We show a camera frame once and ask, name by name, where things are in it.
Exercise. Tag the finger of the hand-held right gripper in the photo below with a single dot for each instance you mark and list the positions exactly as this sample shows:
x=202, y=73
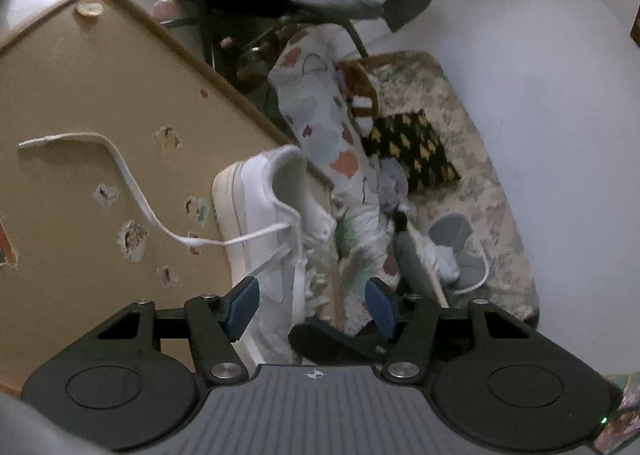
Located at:
x=325, y=342

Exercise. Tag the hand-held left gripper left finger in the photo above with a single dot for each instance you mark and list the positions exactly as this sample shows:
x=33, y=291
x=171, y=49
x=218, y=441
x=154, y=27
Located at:
x=242, y=307

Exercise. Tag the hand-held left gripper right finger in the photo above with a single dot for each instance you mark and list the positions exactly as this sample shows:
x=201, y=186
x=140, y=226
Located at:
x=380, y=307

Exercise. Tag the white sneaker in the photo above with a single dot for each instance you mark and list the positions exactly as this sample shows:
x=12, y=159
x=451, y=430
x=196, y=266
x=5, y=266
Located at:
x=250, y=195

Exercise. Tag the white shoelace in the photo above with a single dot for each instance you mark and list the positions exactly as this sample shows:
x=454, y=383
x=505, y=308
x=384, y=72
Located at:
x=125, y=170

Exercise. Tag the grey green cloth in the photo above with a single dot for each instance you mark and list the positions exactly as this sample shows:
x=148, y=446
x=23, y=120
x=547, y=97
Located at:
x=410, y=265

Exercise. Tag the wooden stick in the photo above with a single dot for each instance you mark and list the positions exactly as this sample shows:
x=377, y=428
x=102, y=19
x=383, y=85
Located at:
x=432, y=280

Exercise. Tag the small white cloth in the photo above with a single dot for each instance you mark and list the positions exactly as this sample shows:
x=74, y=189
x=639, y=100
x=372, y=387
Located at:
x=440, y=260

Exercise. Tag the grey padded slipper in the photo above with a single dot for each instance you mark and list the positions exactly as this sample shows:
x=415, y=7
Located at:
x=452, y=232

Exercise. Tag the pale purple garment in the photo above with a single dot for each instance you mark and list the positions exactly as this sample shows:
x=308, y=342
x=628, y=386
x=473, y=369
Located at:
x=392, y=185

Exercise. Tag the scattered cartoon stickers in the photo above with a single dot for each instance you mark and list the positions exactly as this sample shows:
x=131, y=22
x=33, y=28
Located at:
x=132, y=240

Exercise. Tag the black cushion with gold trees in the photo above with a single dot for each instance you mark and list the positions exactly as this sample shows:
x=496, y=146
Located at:
x=410, y=150

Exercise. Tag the floral sofa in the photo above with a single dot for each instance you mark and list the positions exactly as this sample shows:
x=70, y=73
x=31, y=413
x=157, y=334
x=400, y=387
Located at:
x=475, y=175

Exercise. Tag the white patchwork quilt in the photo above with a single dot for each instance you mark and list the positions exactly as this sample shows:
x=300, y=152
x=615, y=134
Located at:
x=320, y=110

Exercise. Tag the low wooden table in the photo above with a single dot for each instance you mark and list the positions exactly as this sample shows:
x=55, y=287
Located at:
x=75, y=75

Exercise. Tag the black hanging cloth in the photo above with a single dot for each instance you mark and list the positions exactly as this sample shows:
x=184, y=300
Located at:
x=410, y=2

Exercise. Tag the pink ball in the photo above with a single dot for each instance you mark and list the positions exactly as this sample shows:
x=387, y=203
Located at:
x=166, y=9

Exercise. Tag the round yellow disc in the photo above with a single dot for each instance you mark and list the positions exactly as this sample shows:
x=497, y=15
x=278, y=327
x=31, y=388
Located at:
x=90, y=8

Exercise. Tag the brown wall hook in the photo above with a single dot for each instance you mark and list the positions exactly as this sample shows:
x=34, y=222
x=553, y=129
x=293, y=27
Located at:
x=636, y=25

